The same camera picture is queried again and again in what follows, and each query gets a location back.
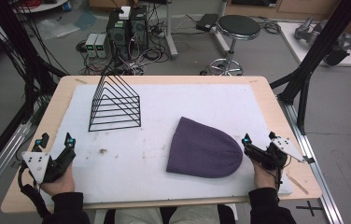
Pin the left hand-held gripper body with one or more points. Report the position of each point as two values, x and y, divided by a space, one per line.
36 164

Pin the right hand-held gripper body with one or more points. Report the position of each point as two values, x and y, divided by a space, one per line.
284 147

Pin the person's left hand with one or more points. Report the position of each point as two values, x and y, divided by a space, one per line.
59 184

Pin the person's right hand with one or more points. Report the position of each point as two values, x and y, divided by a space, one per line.
262 179

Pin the thin wooden stick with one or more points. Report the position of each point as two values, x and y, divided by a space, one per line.
297 184

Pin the purple knitted beanie hat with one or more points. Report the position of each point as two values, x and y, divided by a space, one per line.
203 149

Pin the white foam mat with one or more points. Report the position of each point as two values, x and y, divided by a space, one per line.
195 99

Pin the person's right leg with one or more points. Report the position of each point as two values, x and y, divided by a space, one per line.
192 214

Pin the person's leg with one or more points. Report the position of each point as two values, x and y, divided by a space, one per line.
136 216
192 214

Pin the white floor board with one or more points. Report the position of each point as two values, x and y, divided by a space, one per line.
295 40

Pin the grey power supply unit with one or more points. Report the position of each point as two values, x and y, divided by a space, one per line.
102 46
91 45

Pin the person's left leg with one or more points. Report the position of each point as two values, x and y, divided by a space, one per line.
136 216

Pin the grey desk leg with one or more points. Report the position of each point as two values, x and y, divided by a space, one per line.
171 34
221 34

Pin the grey robot device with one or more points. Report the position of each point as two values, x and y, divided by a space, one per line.
313 31

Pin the black round stool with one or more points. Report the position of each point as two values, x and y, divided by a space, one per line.
238 26

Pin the black computer tower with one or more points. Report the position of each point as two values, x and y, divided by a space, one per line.
139 28
117 34

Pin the flat black box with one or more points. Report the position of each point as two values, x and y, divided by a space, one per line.
206 21

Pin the small white box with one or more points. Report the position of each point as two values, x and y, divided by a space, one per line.
124 12

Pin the black metal frame post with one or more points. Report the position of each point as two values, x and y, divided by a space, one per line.
15 34
320 46

